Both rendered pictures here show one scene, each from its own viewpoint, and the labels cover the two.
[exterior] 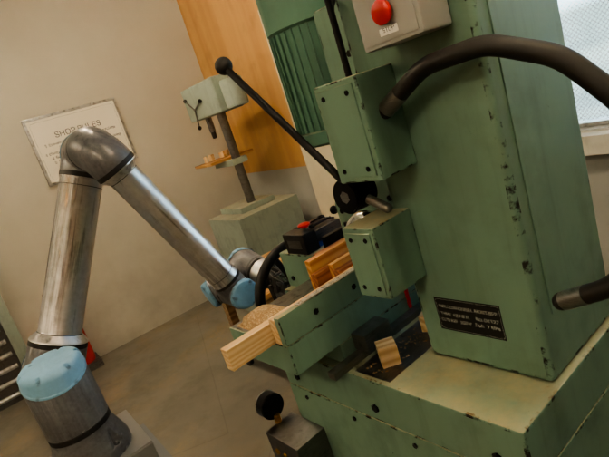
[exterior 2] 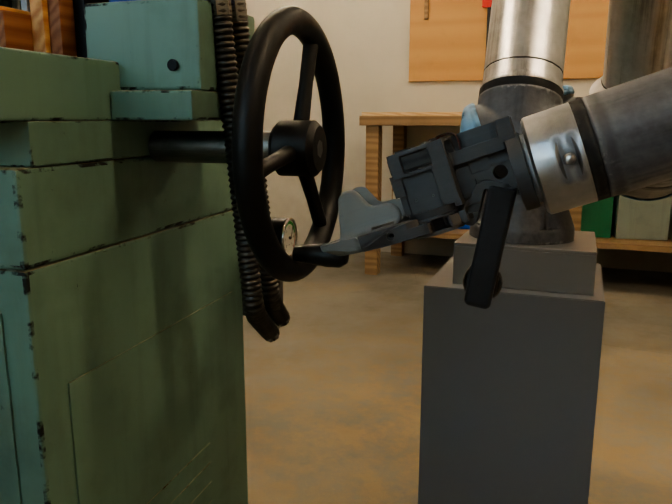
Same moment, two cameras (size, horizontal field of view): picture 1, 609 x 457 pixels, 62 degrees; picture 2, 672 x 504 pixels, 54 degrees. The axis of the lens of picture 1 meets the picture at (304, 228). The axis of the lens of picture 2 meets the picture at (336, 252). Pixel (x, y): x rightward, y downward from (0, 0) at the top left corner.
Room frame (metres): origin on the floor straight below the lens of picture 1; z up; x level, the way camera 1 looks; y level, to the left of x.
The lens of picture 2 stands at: (1.89, -0.35, 0.84)
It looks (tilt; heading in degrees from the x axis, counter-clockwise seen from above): 12 degrees down; 142
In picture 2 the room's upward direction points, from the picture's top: straight up
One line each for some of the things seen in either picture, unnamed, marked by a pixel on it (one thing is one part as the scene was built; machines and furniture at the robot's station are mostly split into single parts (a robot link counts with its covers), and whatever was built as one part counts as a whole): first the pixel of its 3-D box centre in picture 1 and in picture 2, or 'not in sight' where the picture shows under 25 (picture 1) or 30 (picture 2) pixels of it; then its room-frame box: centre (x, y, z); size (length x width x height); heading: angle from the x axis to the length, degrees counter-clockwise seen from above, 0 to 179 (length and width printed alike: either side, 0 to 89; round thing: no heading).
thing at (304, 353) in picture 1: (350, 278); (114, 93); (1.10, -0.07, 0.87); 0.61 x 0.30 x 0.06; 125
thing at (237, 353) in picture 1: (340, 286); not in sight; (0.95, -0.03, 0.92); 0.55 x 0.02 x 0.04; 125
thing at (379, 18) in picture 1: (381, 12); not in sight; (0.66, -0.17, 1.36); 0.03 x 0.01 x 0.03; 35
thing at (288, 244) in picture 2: (271, 408); (279, 243); (1.04, 0.20, 0.65); 0.06 x 0.04 x 0.08; 125
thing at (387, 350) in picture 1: (387, 352); not in sight; (0.82, -0.07, 0.82); 0.03 x 0.03 x 0.04; 0
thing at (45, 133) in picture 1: (82, 140); not in sight; (3.70, 1.29, 1.48); 0.64 x 0.02 x 0.46; 122
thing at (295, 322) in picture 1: (391, 259); not in sight; (0.98, -0.15, 0.93); 0.60 x 0.02 x 0.06; 125
